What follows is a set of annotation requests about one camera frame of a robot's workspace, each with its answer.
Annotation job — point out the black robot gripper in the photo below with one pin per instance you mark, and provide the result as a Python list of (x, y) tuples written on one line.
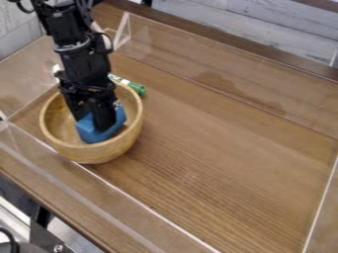
[(83, 79)]

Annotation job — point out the blue rectangular block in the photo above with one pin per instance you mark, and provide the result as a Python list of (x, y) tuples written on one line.
[(87, 131)]

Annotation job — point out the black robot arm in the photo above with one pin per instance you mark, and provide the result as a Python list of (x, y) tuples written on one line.
[(65, 19)]

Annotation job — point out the brown wooden bowl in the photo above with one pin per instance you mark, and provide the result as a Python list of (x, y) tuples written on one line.
[(59, 132)]

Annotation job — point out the white green marker pen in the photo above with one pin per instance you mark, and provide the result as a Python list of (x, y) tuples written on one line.
[(138, 87)]

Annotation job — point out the clear acrylic corner bracket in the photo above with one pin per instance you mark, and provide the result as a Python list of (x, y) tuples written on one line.
[(119, 35)]

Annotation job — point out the black metal table frame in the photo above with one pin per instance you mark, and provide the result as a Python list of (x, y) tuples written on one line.
[(24, 224)]

